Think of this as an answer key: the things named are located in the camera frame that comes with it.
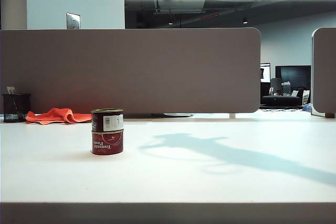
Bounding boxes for grey divider panel with white edge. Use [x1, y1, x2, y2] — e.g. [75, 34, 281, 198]
[311, 27, 336, 116]

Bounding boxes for large dark wall screen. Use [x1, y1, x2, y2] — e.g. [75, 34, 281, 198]
[275, 65, 312, 89]

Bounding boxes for small computer monitor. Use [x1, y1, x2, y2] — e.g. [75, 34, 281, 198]
[260, 62, 271, 84]

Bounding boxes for metal wall switch plate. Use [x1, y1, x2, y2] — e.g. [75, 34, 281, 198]
[66, 12, 81, 29]

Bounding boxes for black sofa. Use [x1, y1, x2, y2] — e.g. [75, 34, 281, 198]
[261, 94, 305, 107]

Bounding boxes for orange cloth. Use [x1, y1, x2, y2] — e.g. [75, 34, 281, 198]
[25, 108, 93, 125]

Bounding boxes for black white checkerboard mat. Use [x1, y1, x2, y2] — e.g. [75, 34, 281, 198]
[259, 105, 306, 112]

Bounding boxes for black mesh pen holder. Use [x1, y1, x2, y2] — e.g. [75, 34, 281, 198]
[2, 93, 32, 123]

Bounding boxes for large grey desk divider panel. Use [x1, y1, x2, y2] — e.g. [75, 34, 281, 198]
[0, 27, 262, 114]

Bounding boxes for tomato can with white label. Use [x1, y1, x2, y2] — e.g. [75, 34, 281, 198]
[91, 108, 124, 133]

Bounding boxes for dark monitor stand base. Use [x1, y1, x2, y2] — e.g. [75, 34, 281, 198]
[151, 113, 194, 119]

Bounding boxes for red tomato paste can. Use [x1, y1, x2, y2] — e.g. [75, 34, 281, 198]
[91, 129, 124, 156]

